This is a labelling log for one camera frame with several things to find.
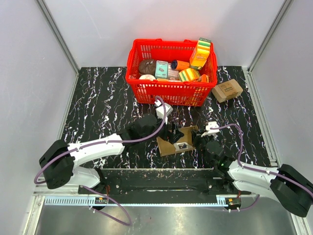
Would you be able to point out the orange cylindrical bottle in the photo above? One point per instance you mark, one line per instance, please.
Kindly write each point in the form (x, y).
(179, 65)

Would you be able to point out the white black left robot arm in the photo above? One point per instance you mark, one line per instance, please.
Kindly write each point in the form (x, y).
(62, 163)

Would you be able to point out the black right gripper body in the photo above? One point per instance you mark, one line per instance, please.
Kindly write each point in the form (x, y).
(201, 142)

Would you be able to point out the orange sponge package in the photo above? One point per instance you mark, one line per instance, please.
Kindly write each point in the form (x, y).
(204, 78)

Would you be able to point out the pink white small box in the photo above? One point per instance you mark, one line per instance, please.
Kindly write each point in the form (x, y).
(172, 74)

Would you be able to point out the green yellow sponge scrubber box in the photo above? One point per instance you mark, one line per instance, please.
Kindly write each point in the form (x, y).
(200, 54)

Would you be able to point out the aluminium frame rail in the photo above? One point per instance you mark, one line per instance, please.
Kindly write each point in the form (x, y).
(57, 34)

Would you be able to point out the red plastic shopping basket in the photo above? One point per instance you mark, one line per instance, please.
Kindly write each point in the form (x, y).
(173, 93)

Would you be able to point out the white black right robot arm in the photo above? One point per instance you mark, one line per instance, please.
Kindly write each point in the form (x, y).
(283, 184)

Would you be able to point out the yellow green sponge pack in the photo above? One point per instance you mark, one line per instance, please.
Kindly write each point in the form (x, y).
(188, 75)

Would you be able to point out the white round sponge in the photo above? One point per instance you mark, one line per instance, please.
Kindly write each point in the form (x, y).
(147, 77)

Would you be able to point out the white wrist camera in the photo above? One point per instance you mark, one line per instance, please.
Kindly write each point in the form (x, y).
(211, 128)
(162, 110)

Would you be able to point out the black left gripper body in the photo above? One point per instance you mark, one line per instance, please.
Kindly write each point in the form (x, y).
(162, 132)

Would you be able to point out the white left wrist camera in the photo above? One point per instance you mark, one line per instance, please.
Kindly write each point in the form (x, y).
(162, 110)

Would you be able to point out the yellow Kamenoko sponge pack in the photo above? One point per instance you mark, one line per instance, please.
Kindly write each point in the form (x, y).
(167, 80)

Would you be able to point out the white card with stamp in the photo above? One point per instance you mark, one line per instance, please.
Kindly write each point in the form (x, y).
(182, 146)

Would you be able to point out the brown round knitted scrubber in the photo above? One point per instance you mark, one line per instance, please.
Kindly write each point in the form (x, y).
(147, 66)

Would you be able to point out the light blue Kamenoko sponge box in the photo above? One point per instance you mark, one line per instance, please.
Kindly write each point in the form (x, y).
(161, 71)

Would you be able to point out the scouring pads pack kraft sleeve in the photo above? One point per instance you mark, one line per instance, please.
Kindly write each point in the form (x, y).
(227, 90)

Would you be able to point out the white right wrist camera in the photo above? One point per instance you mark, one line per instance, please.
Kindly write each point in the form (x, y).
(211, 128)

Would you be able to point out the brown cardboard box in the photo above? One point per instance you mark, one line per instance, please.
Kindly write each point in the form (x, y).
(166, 148)

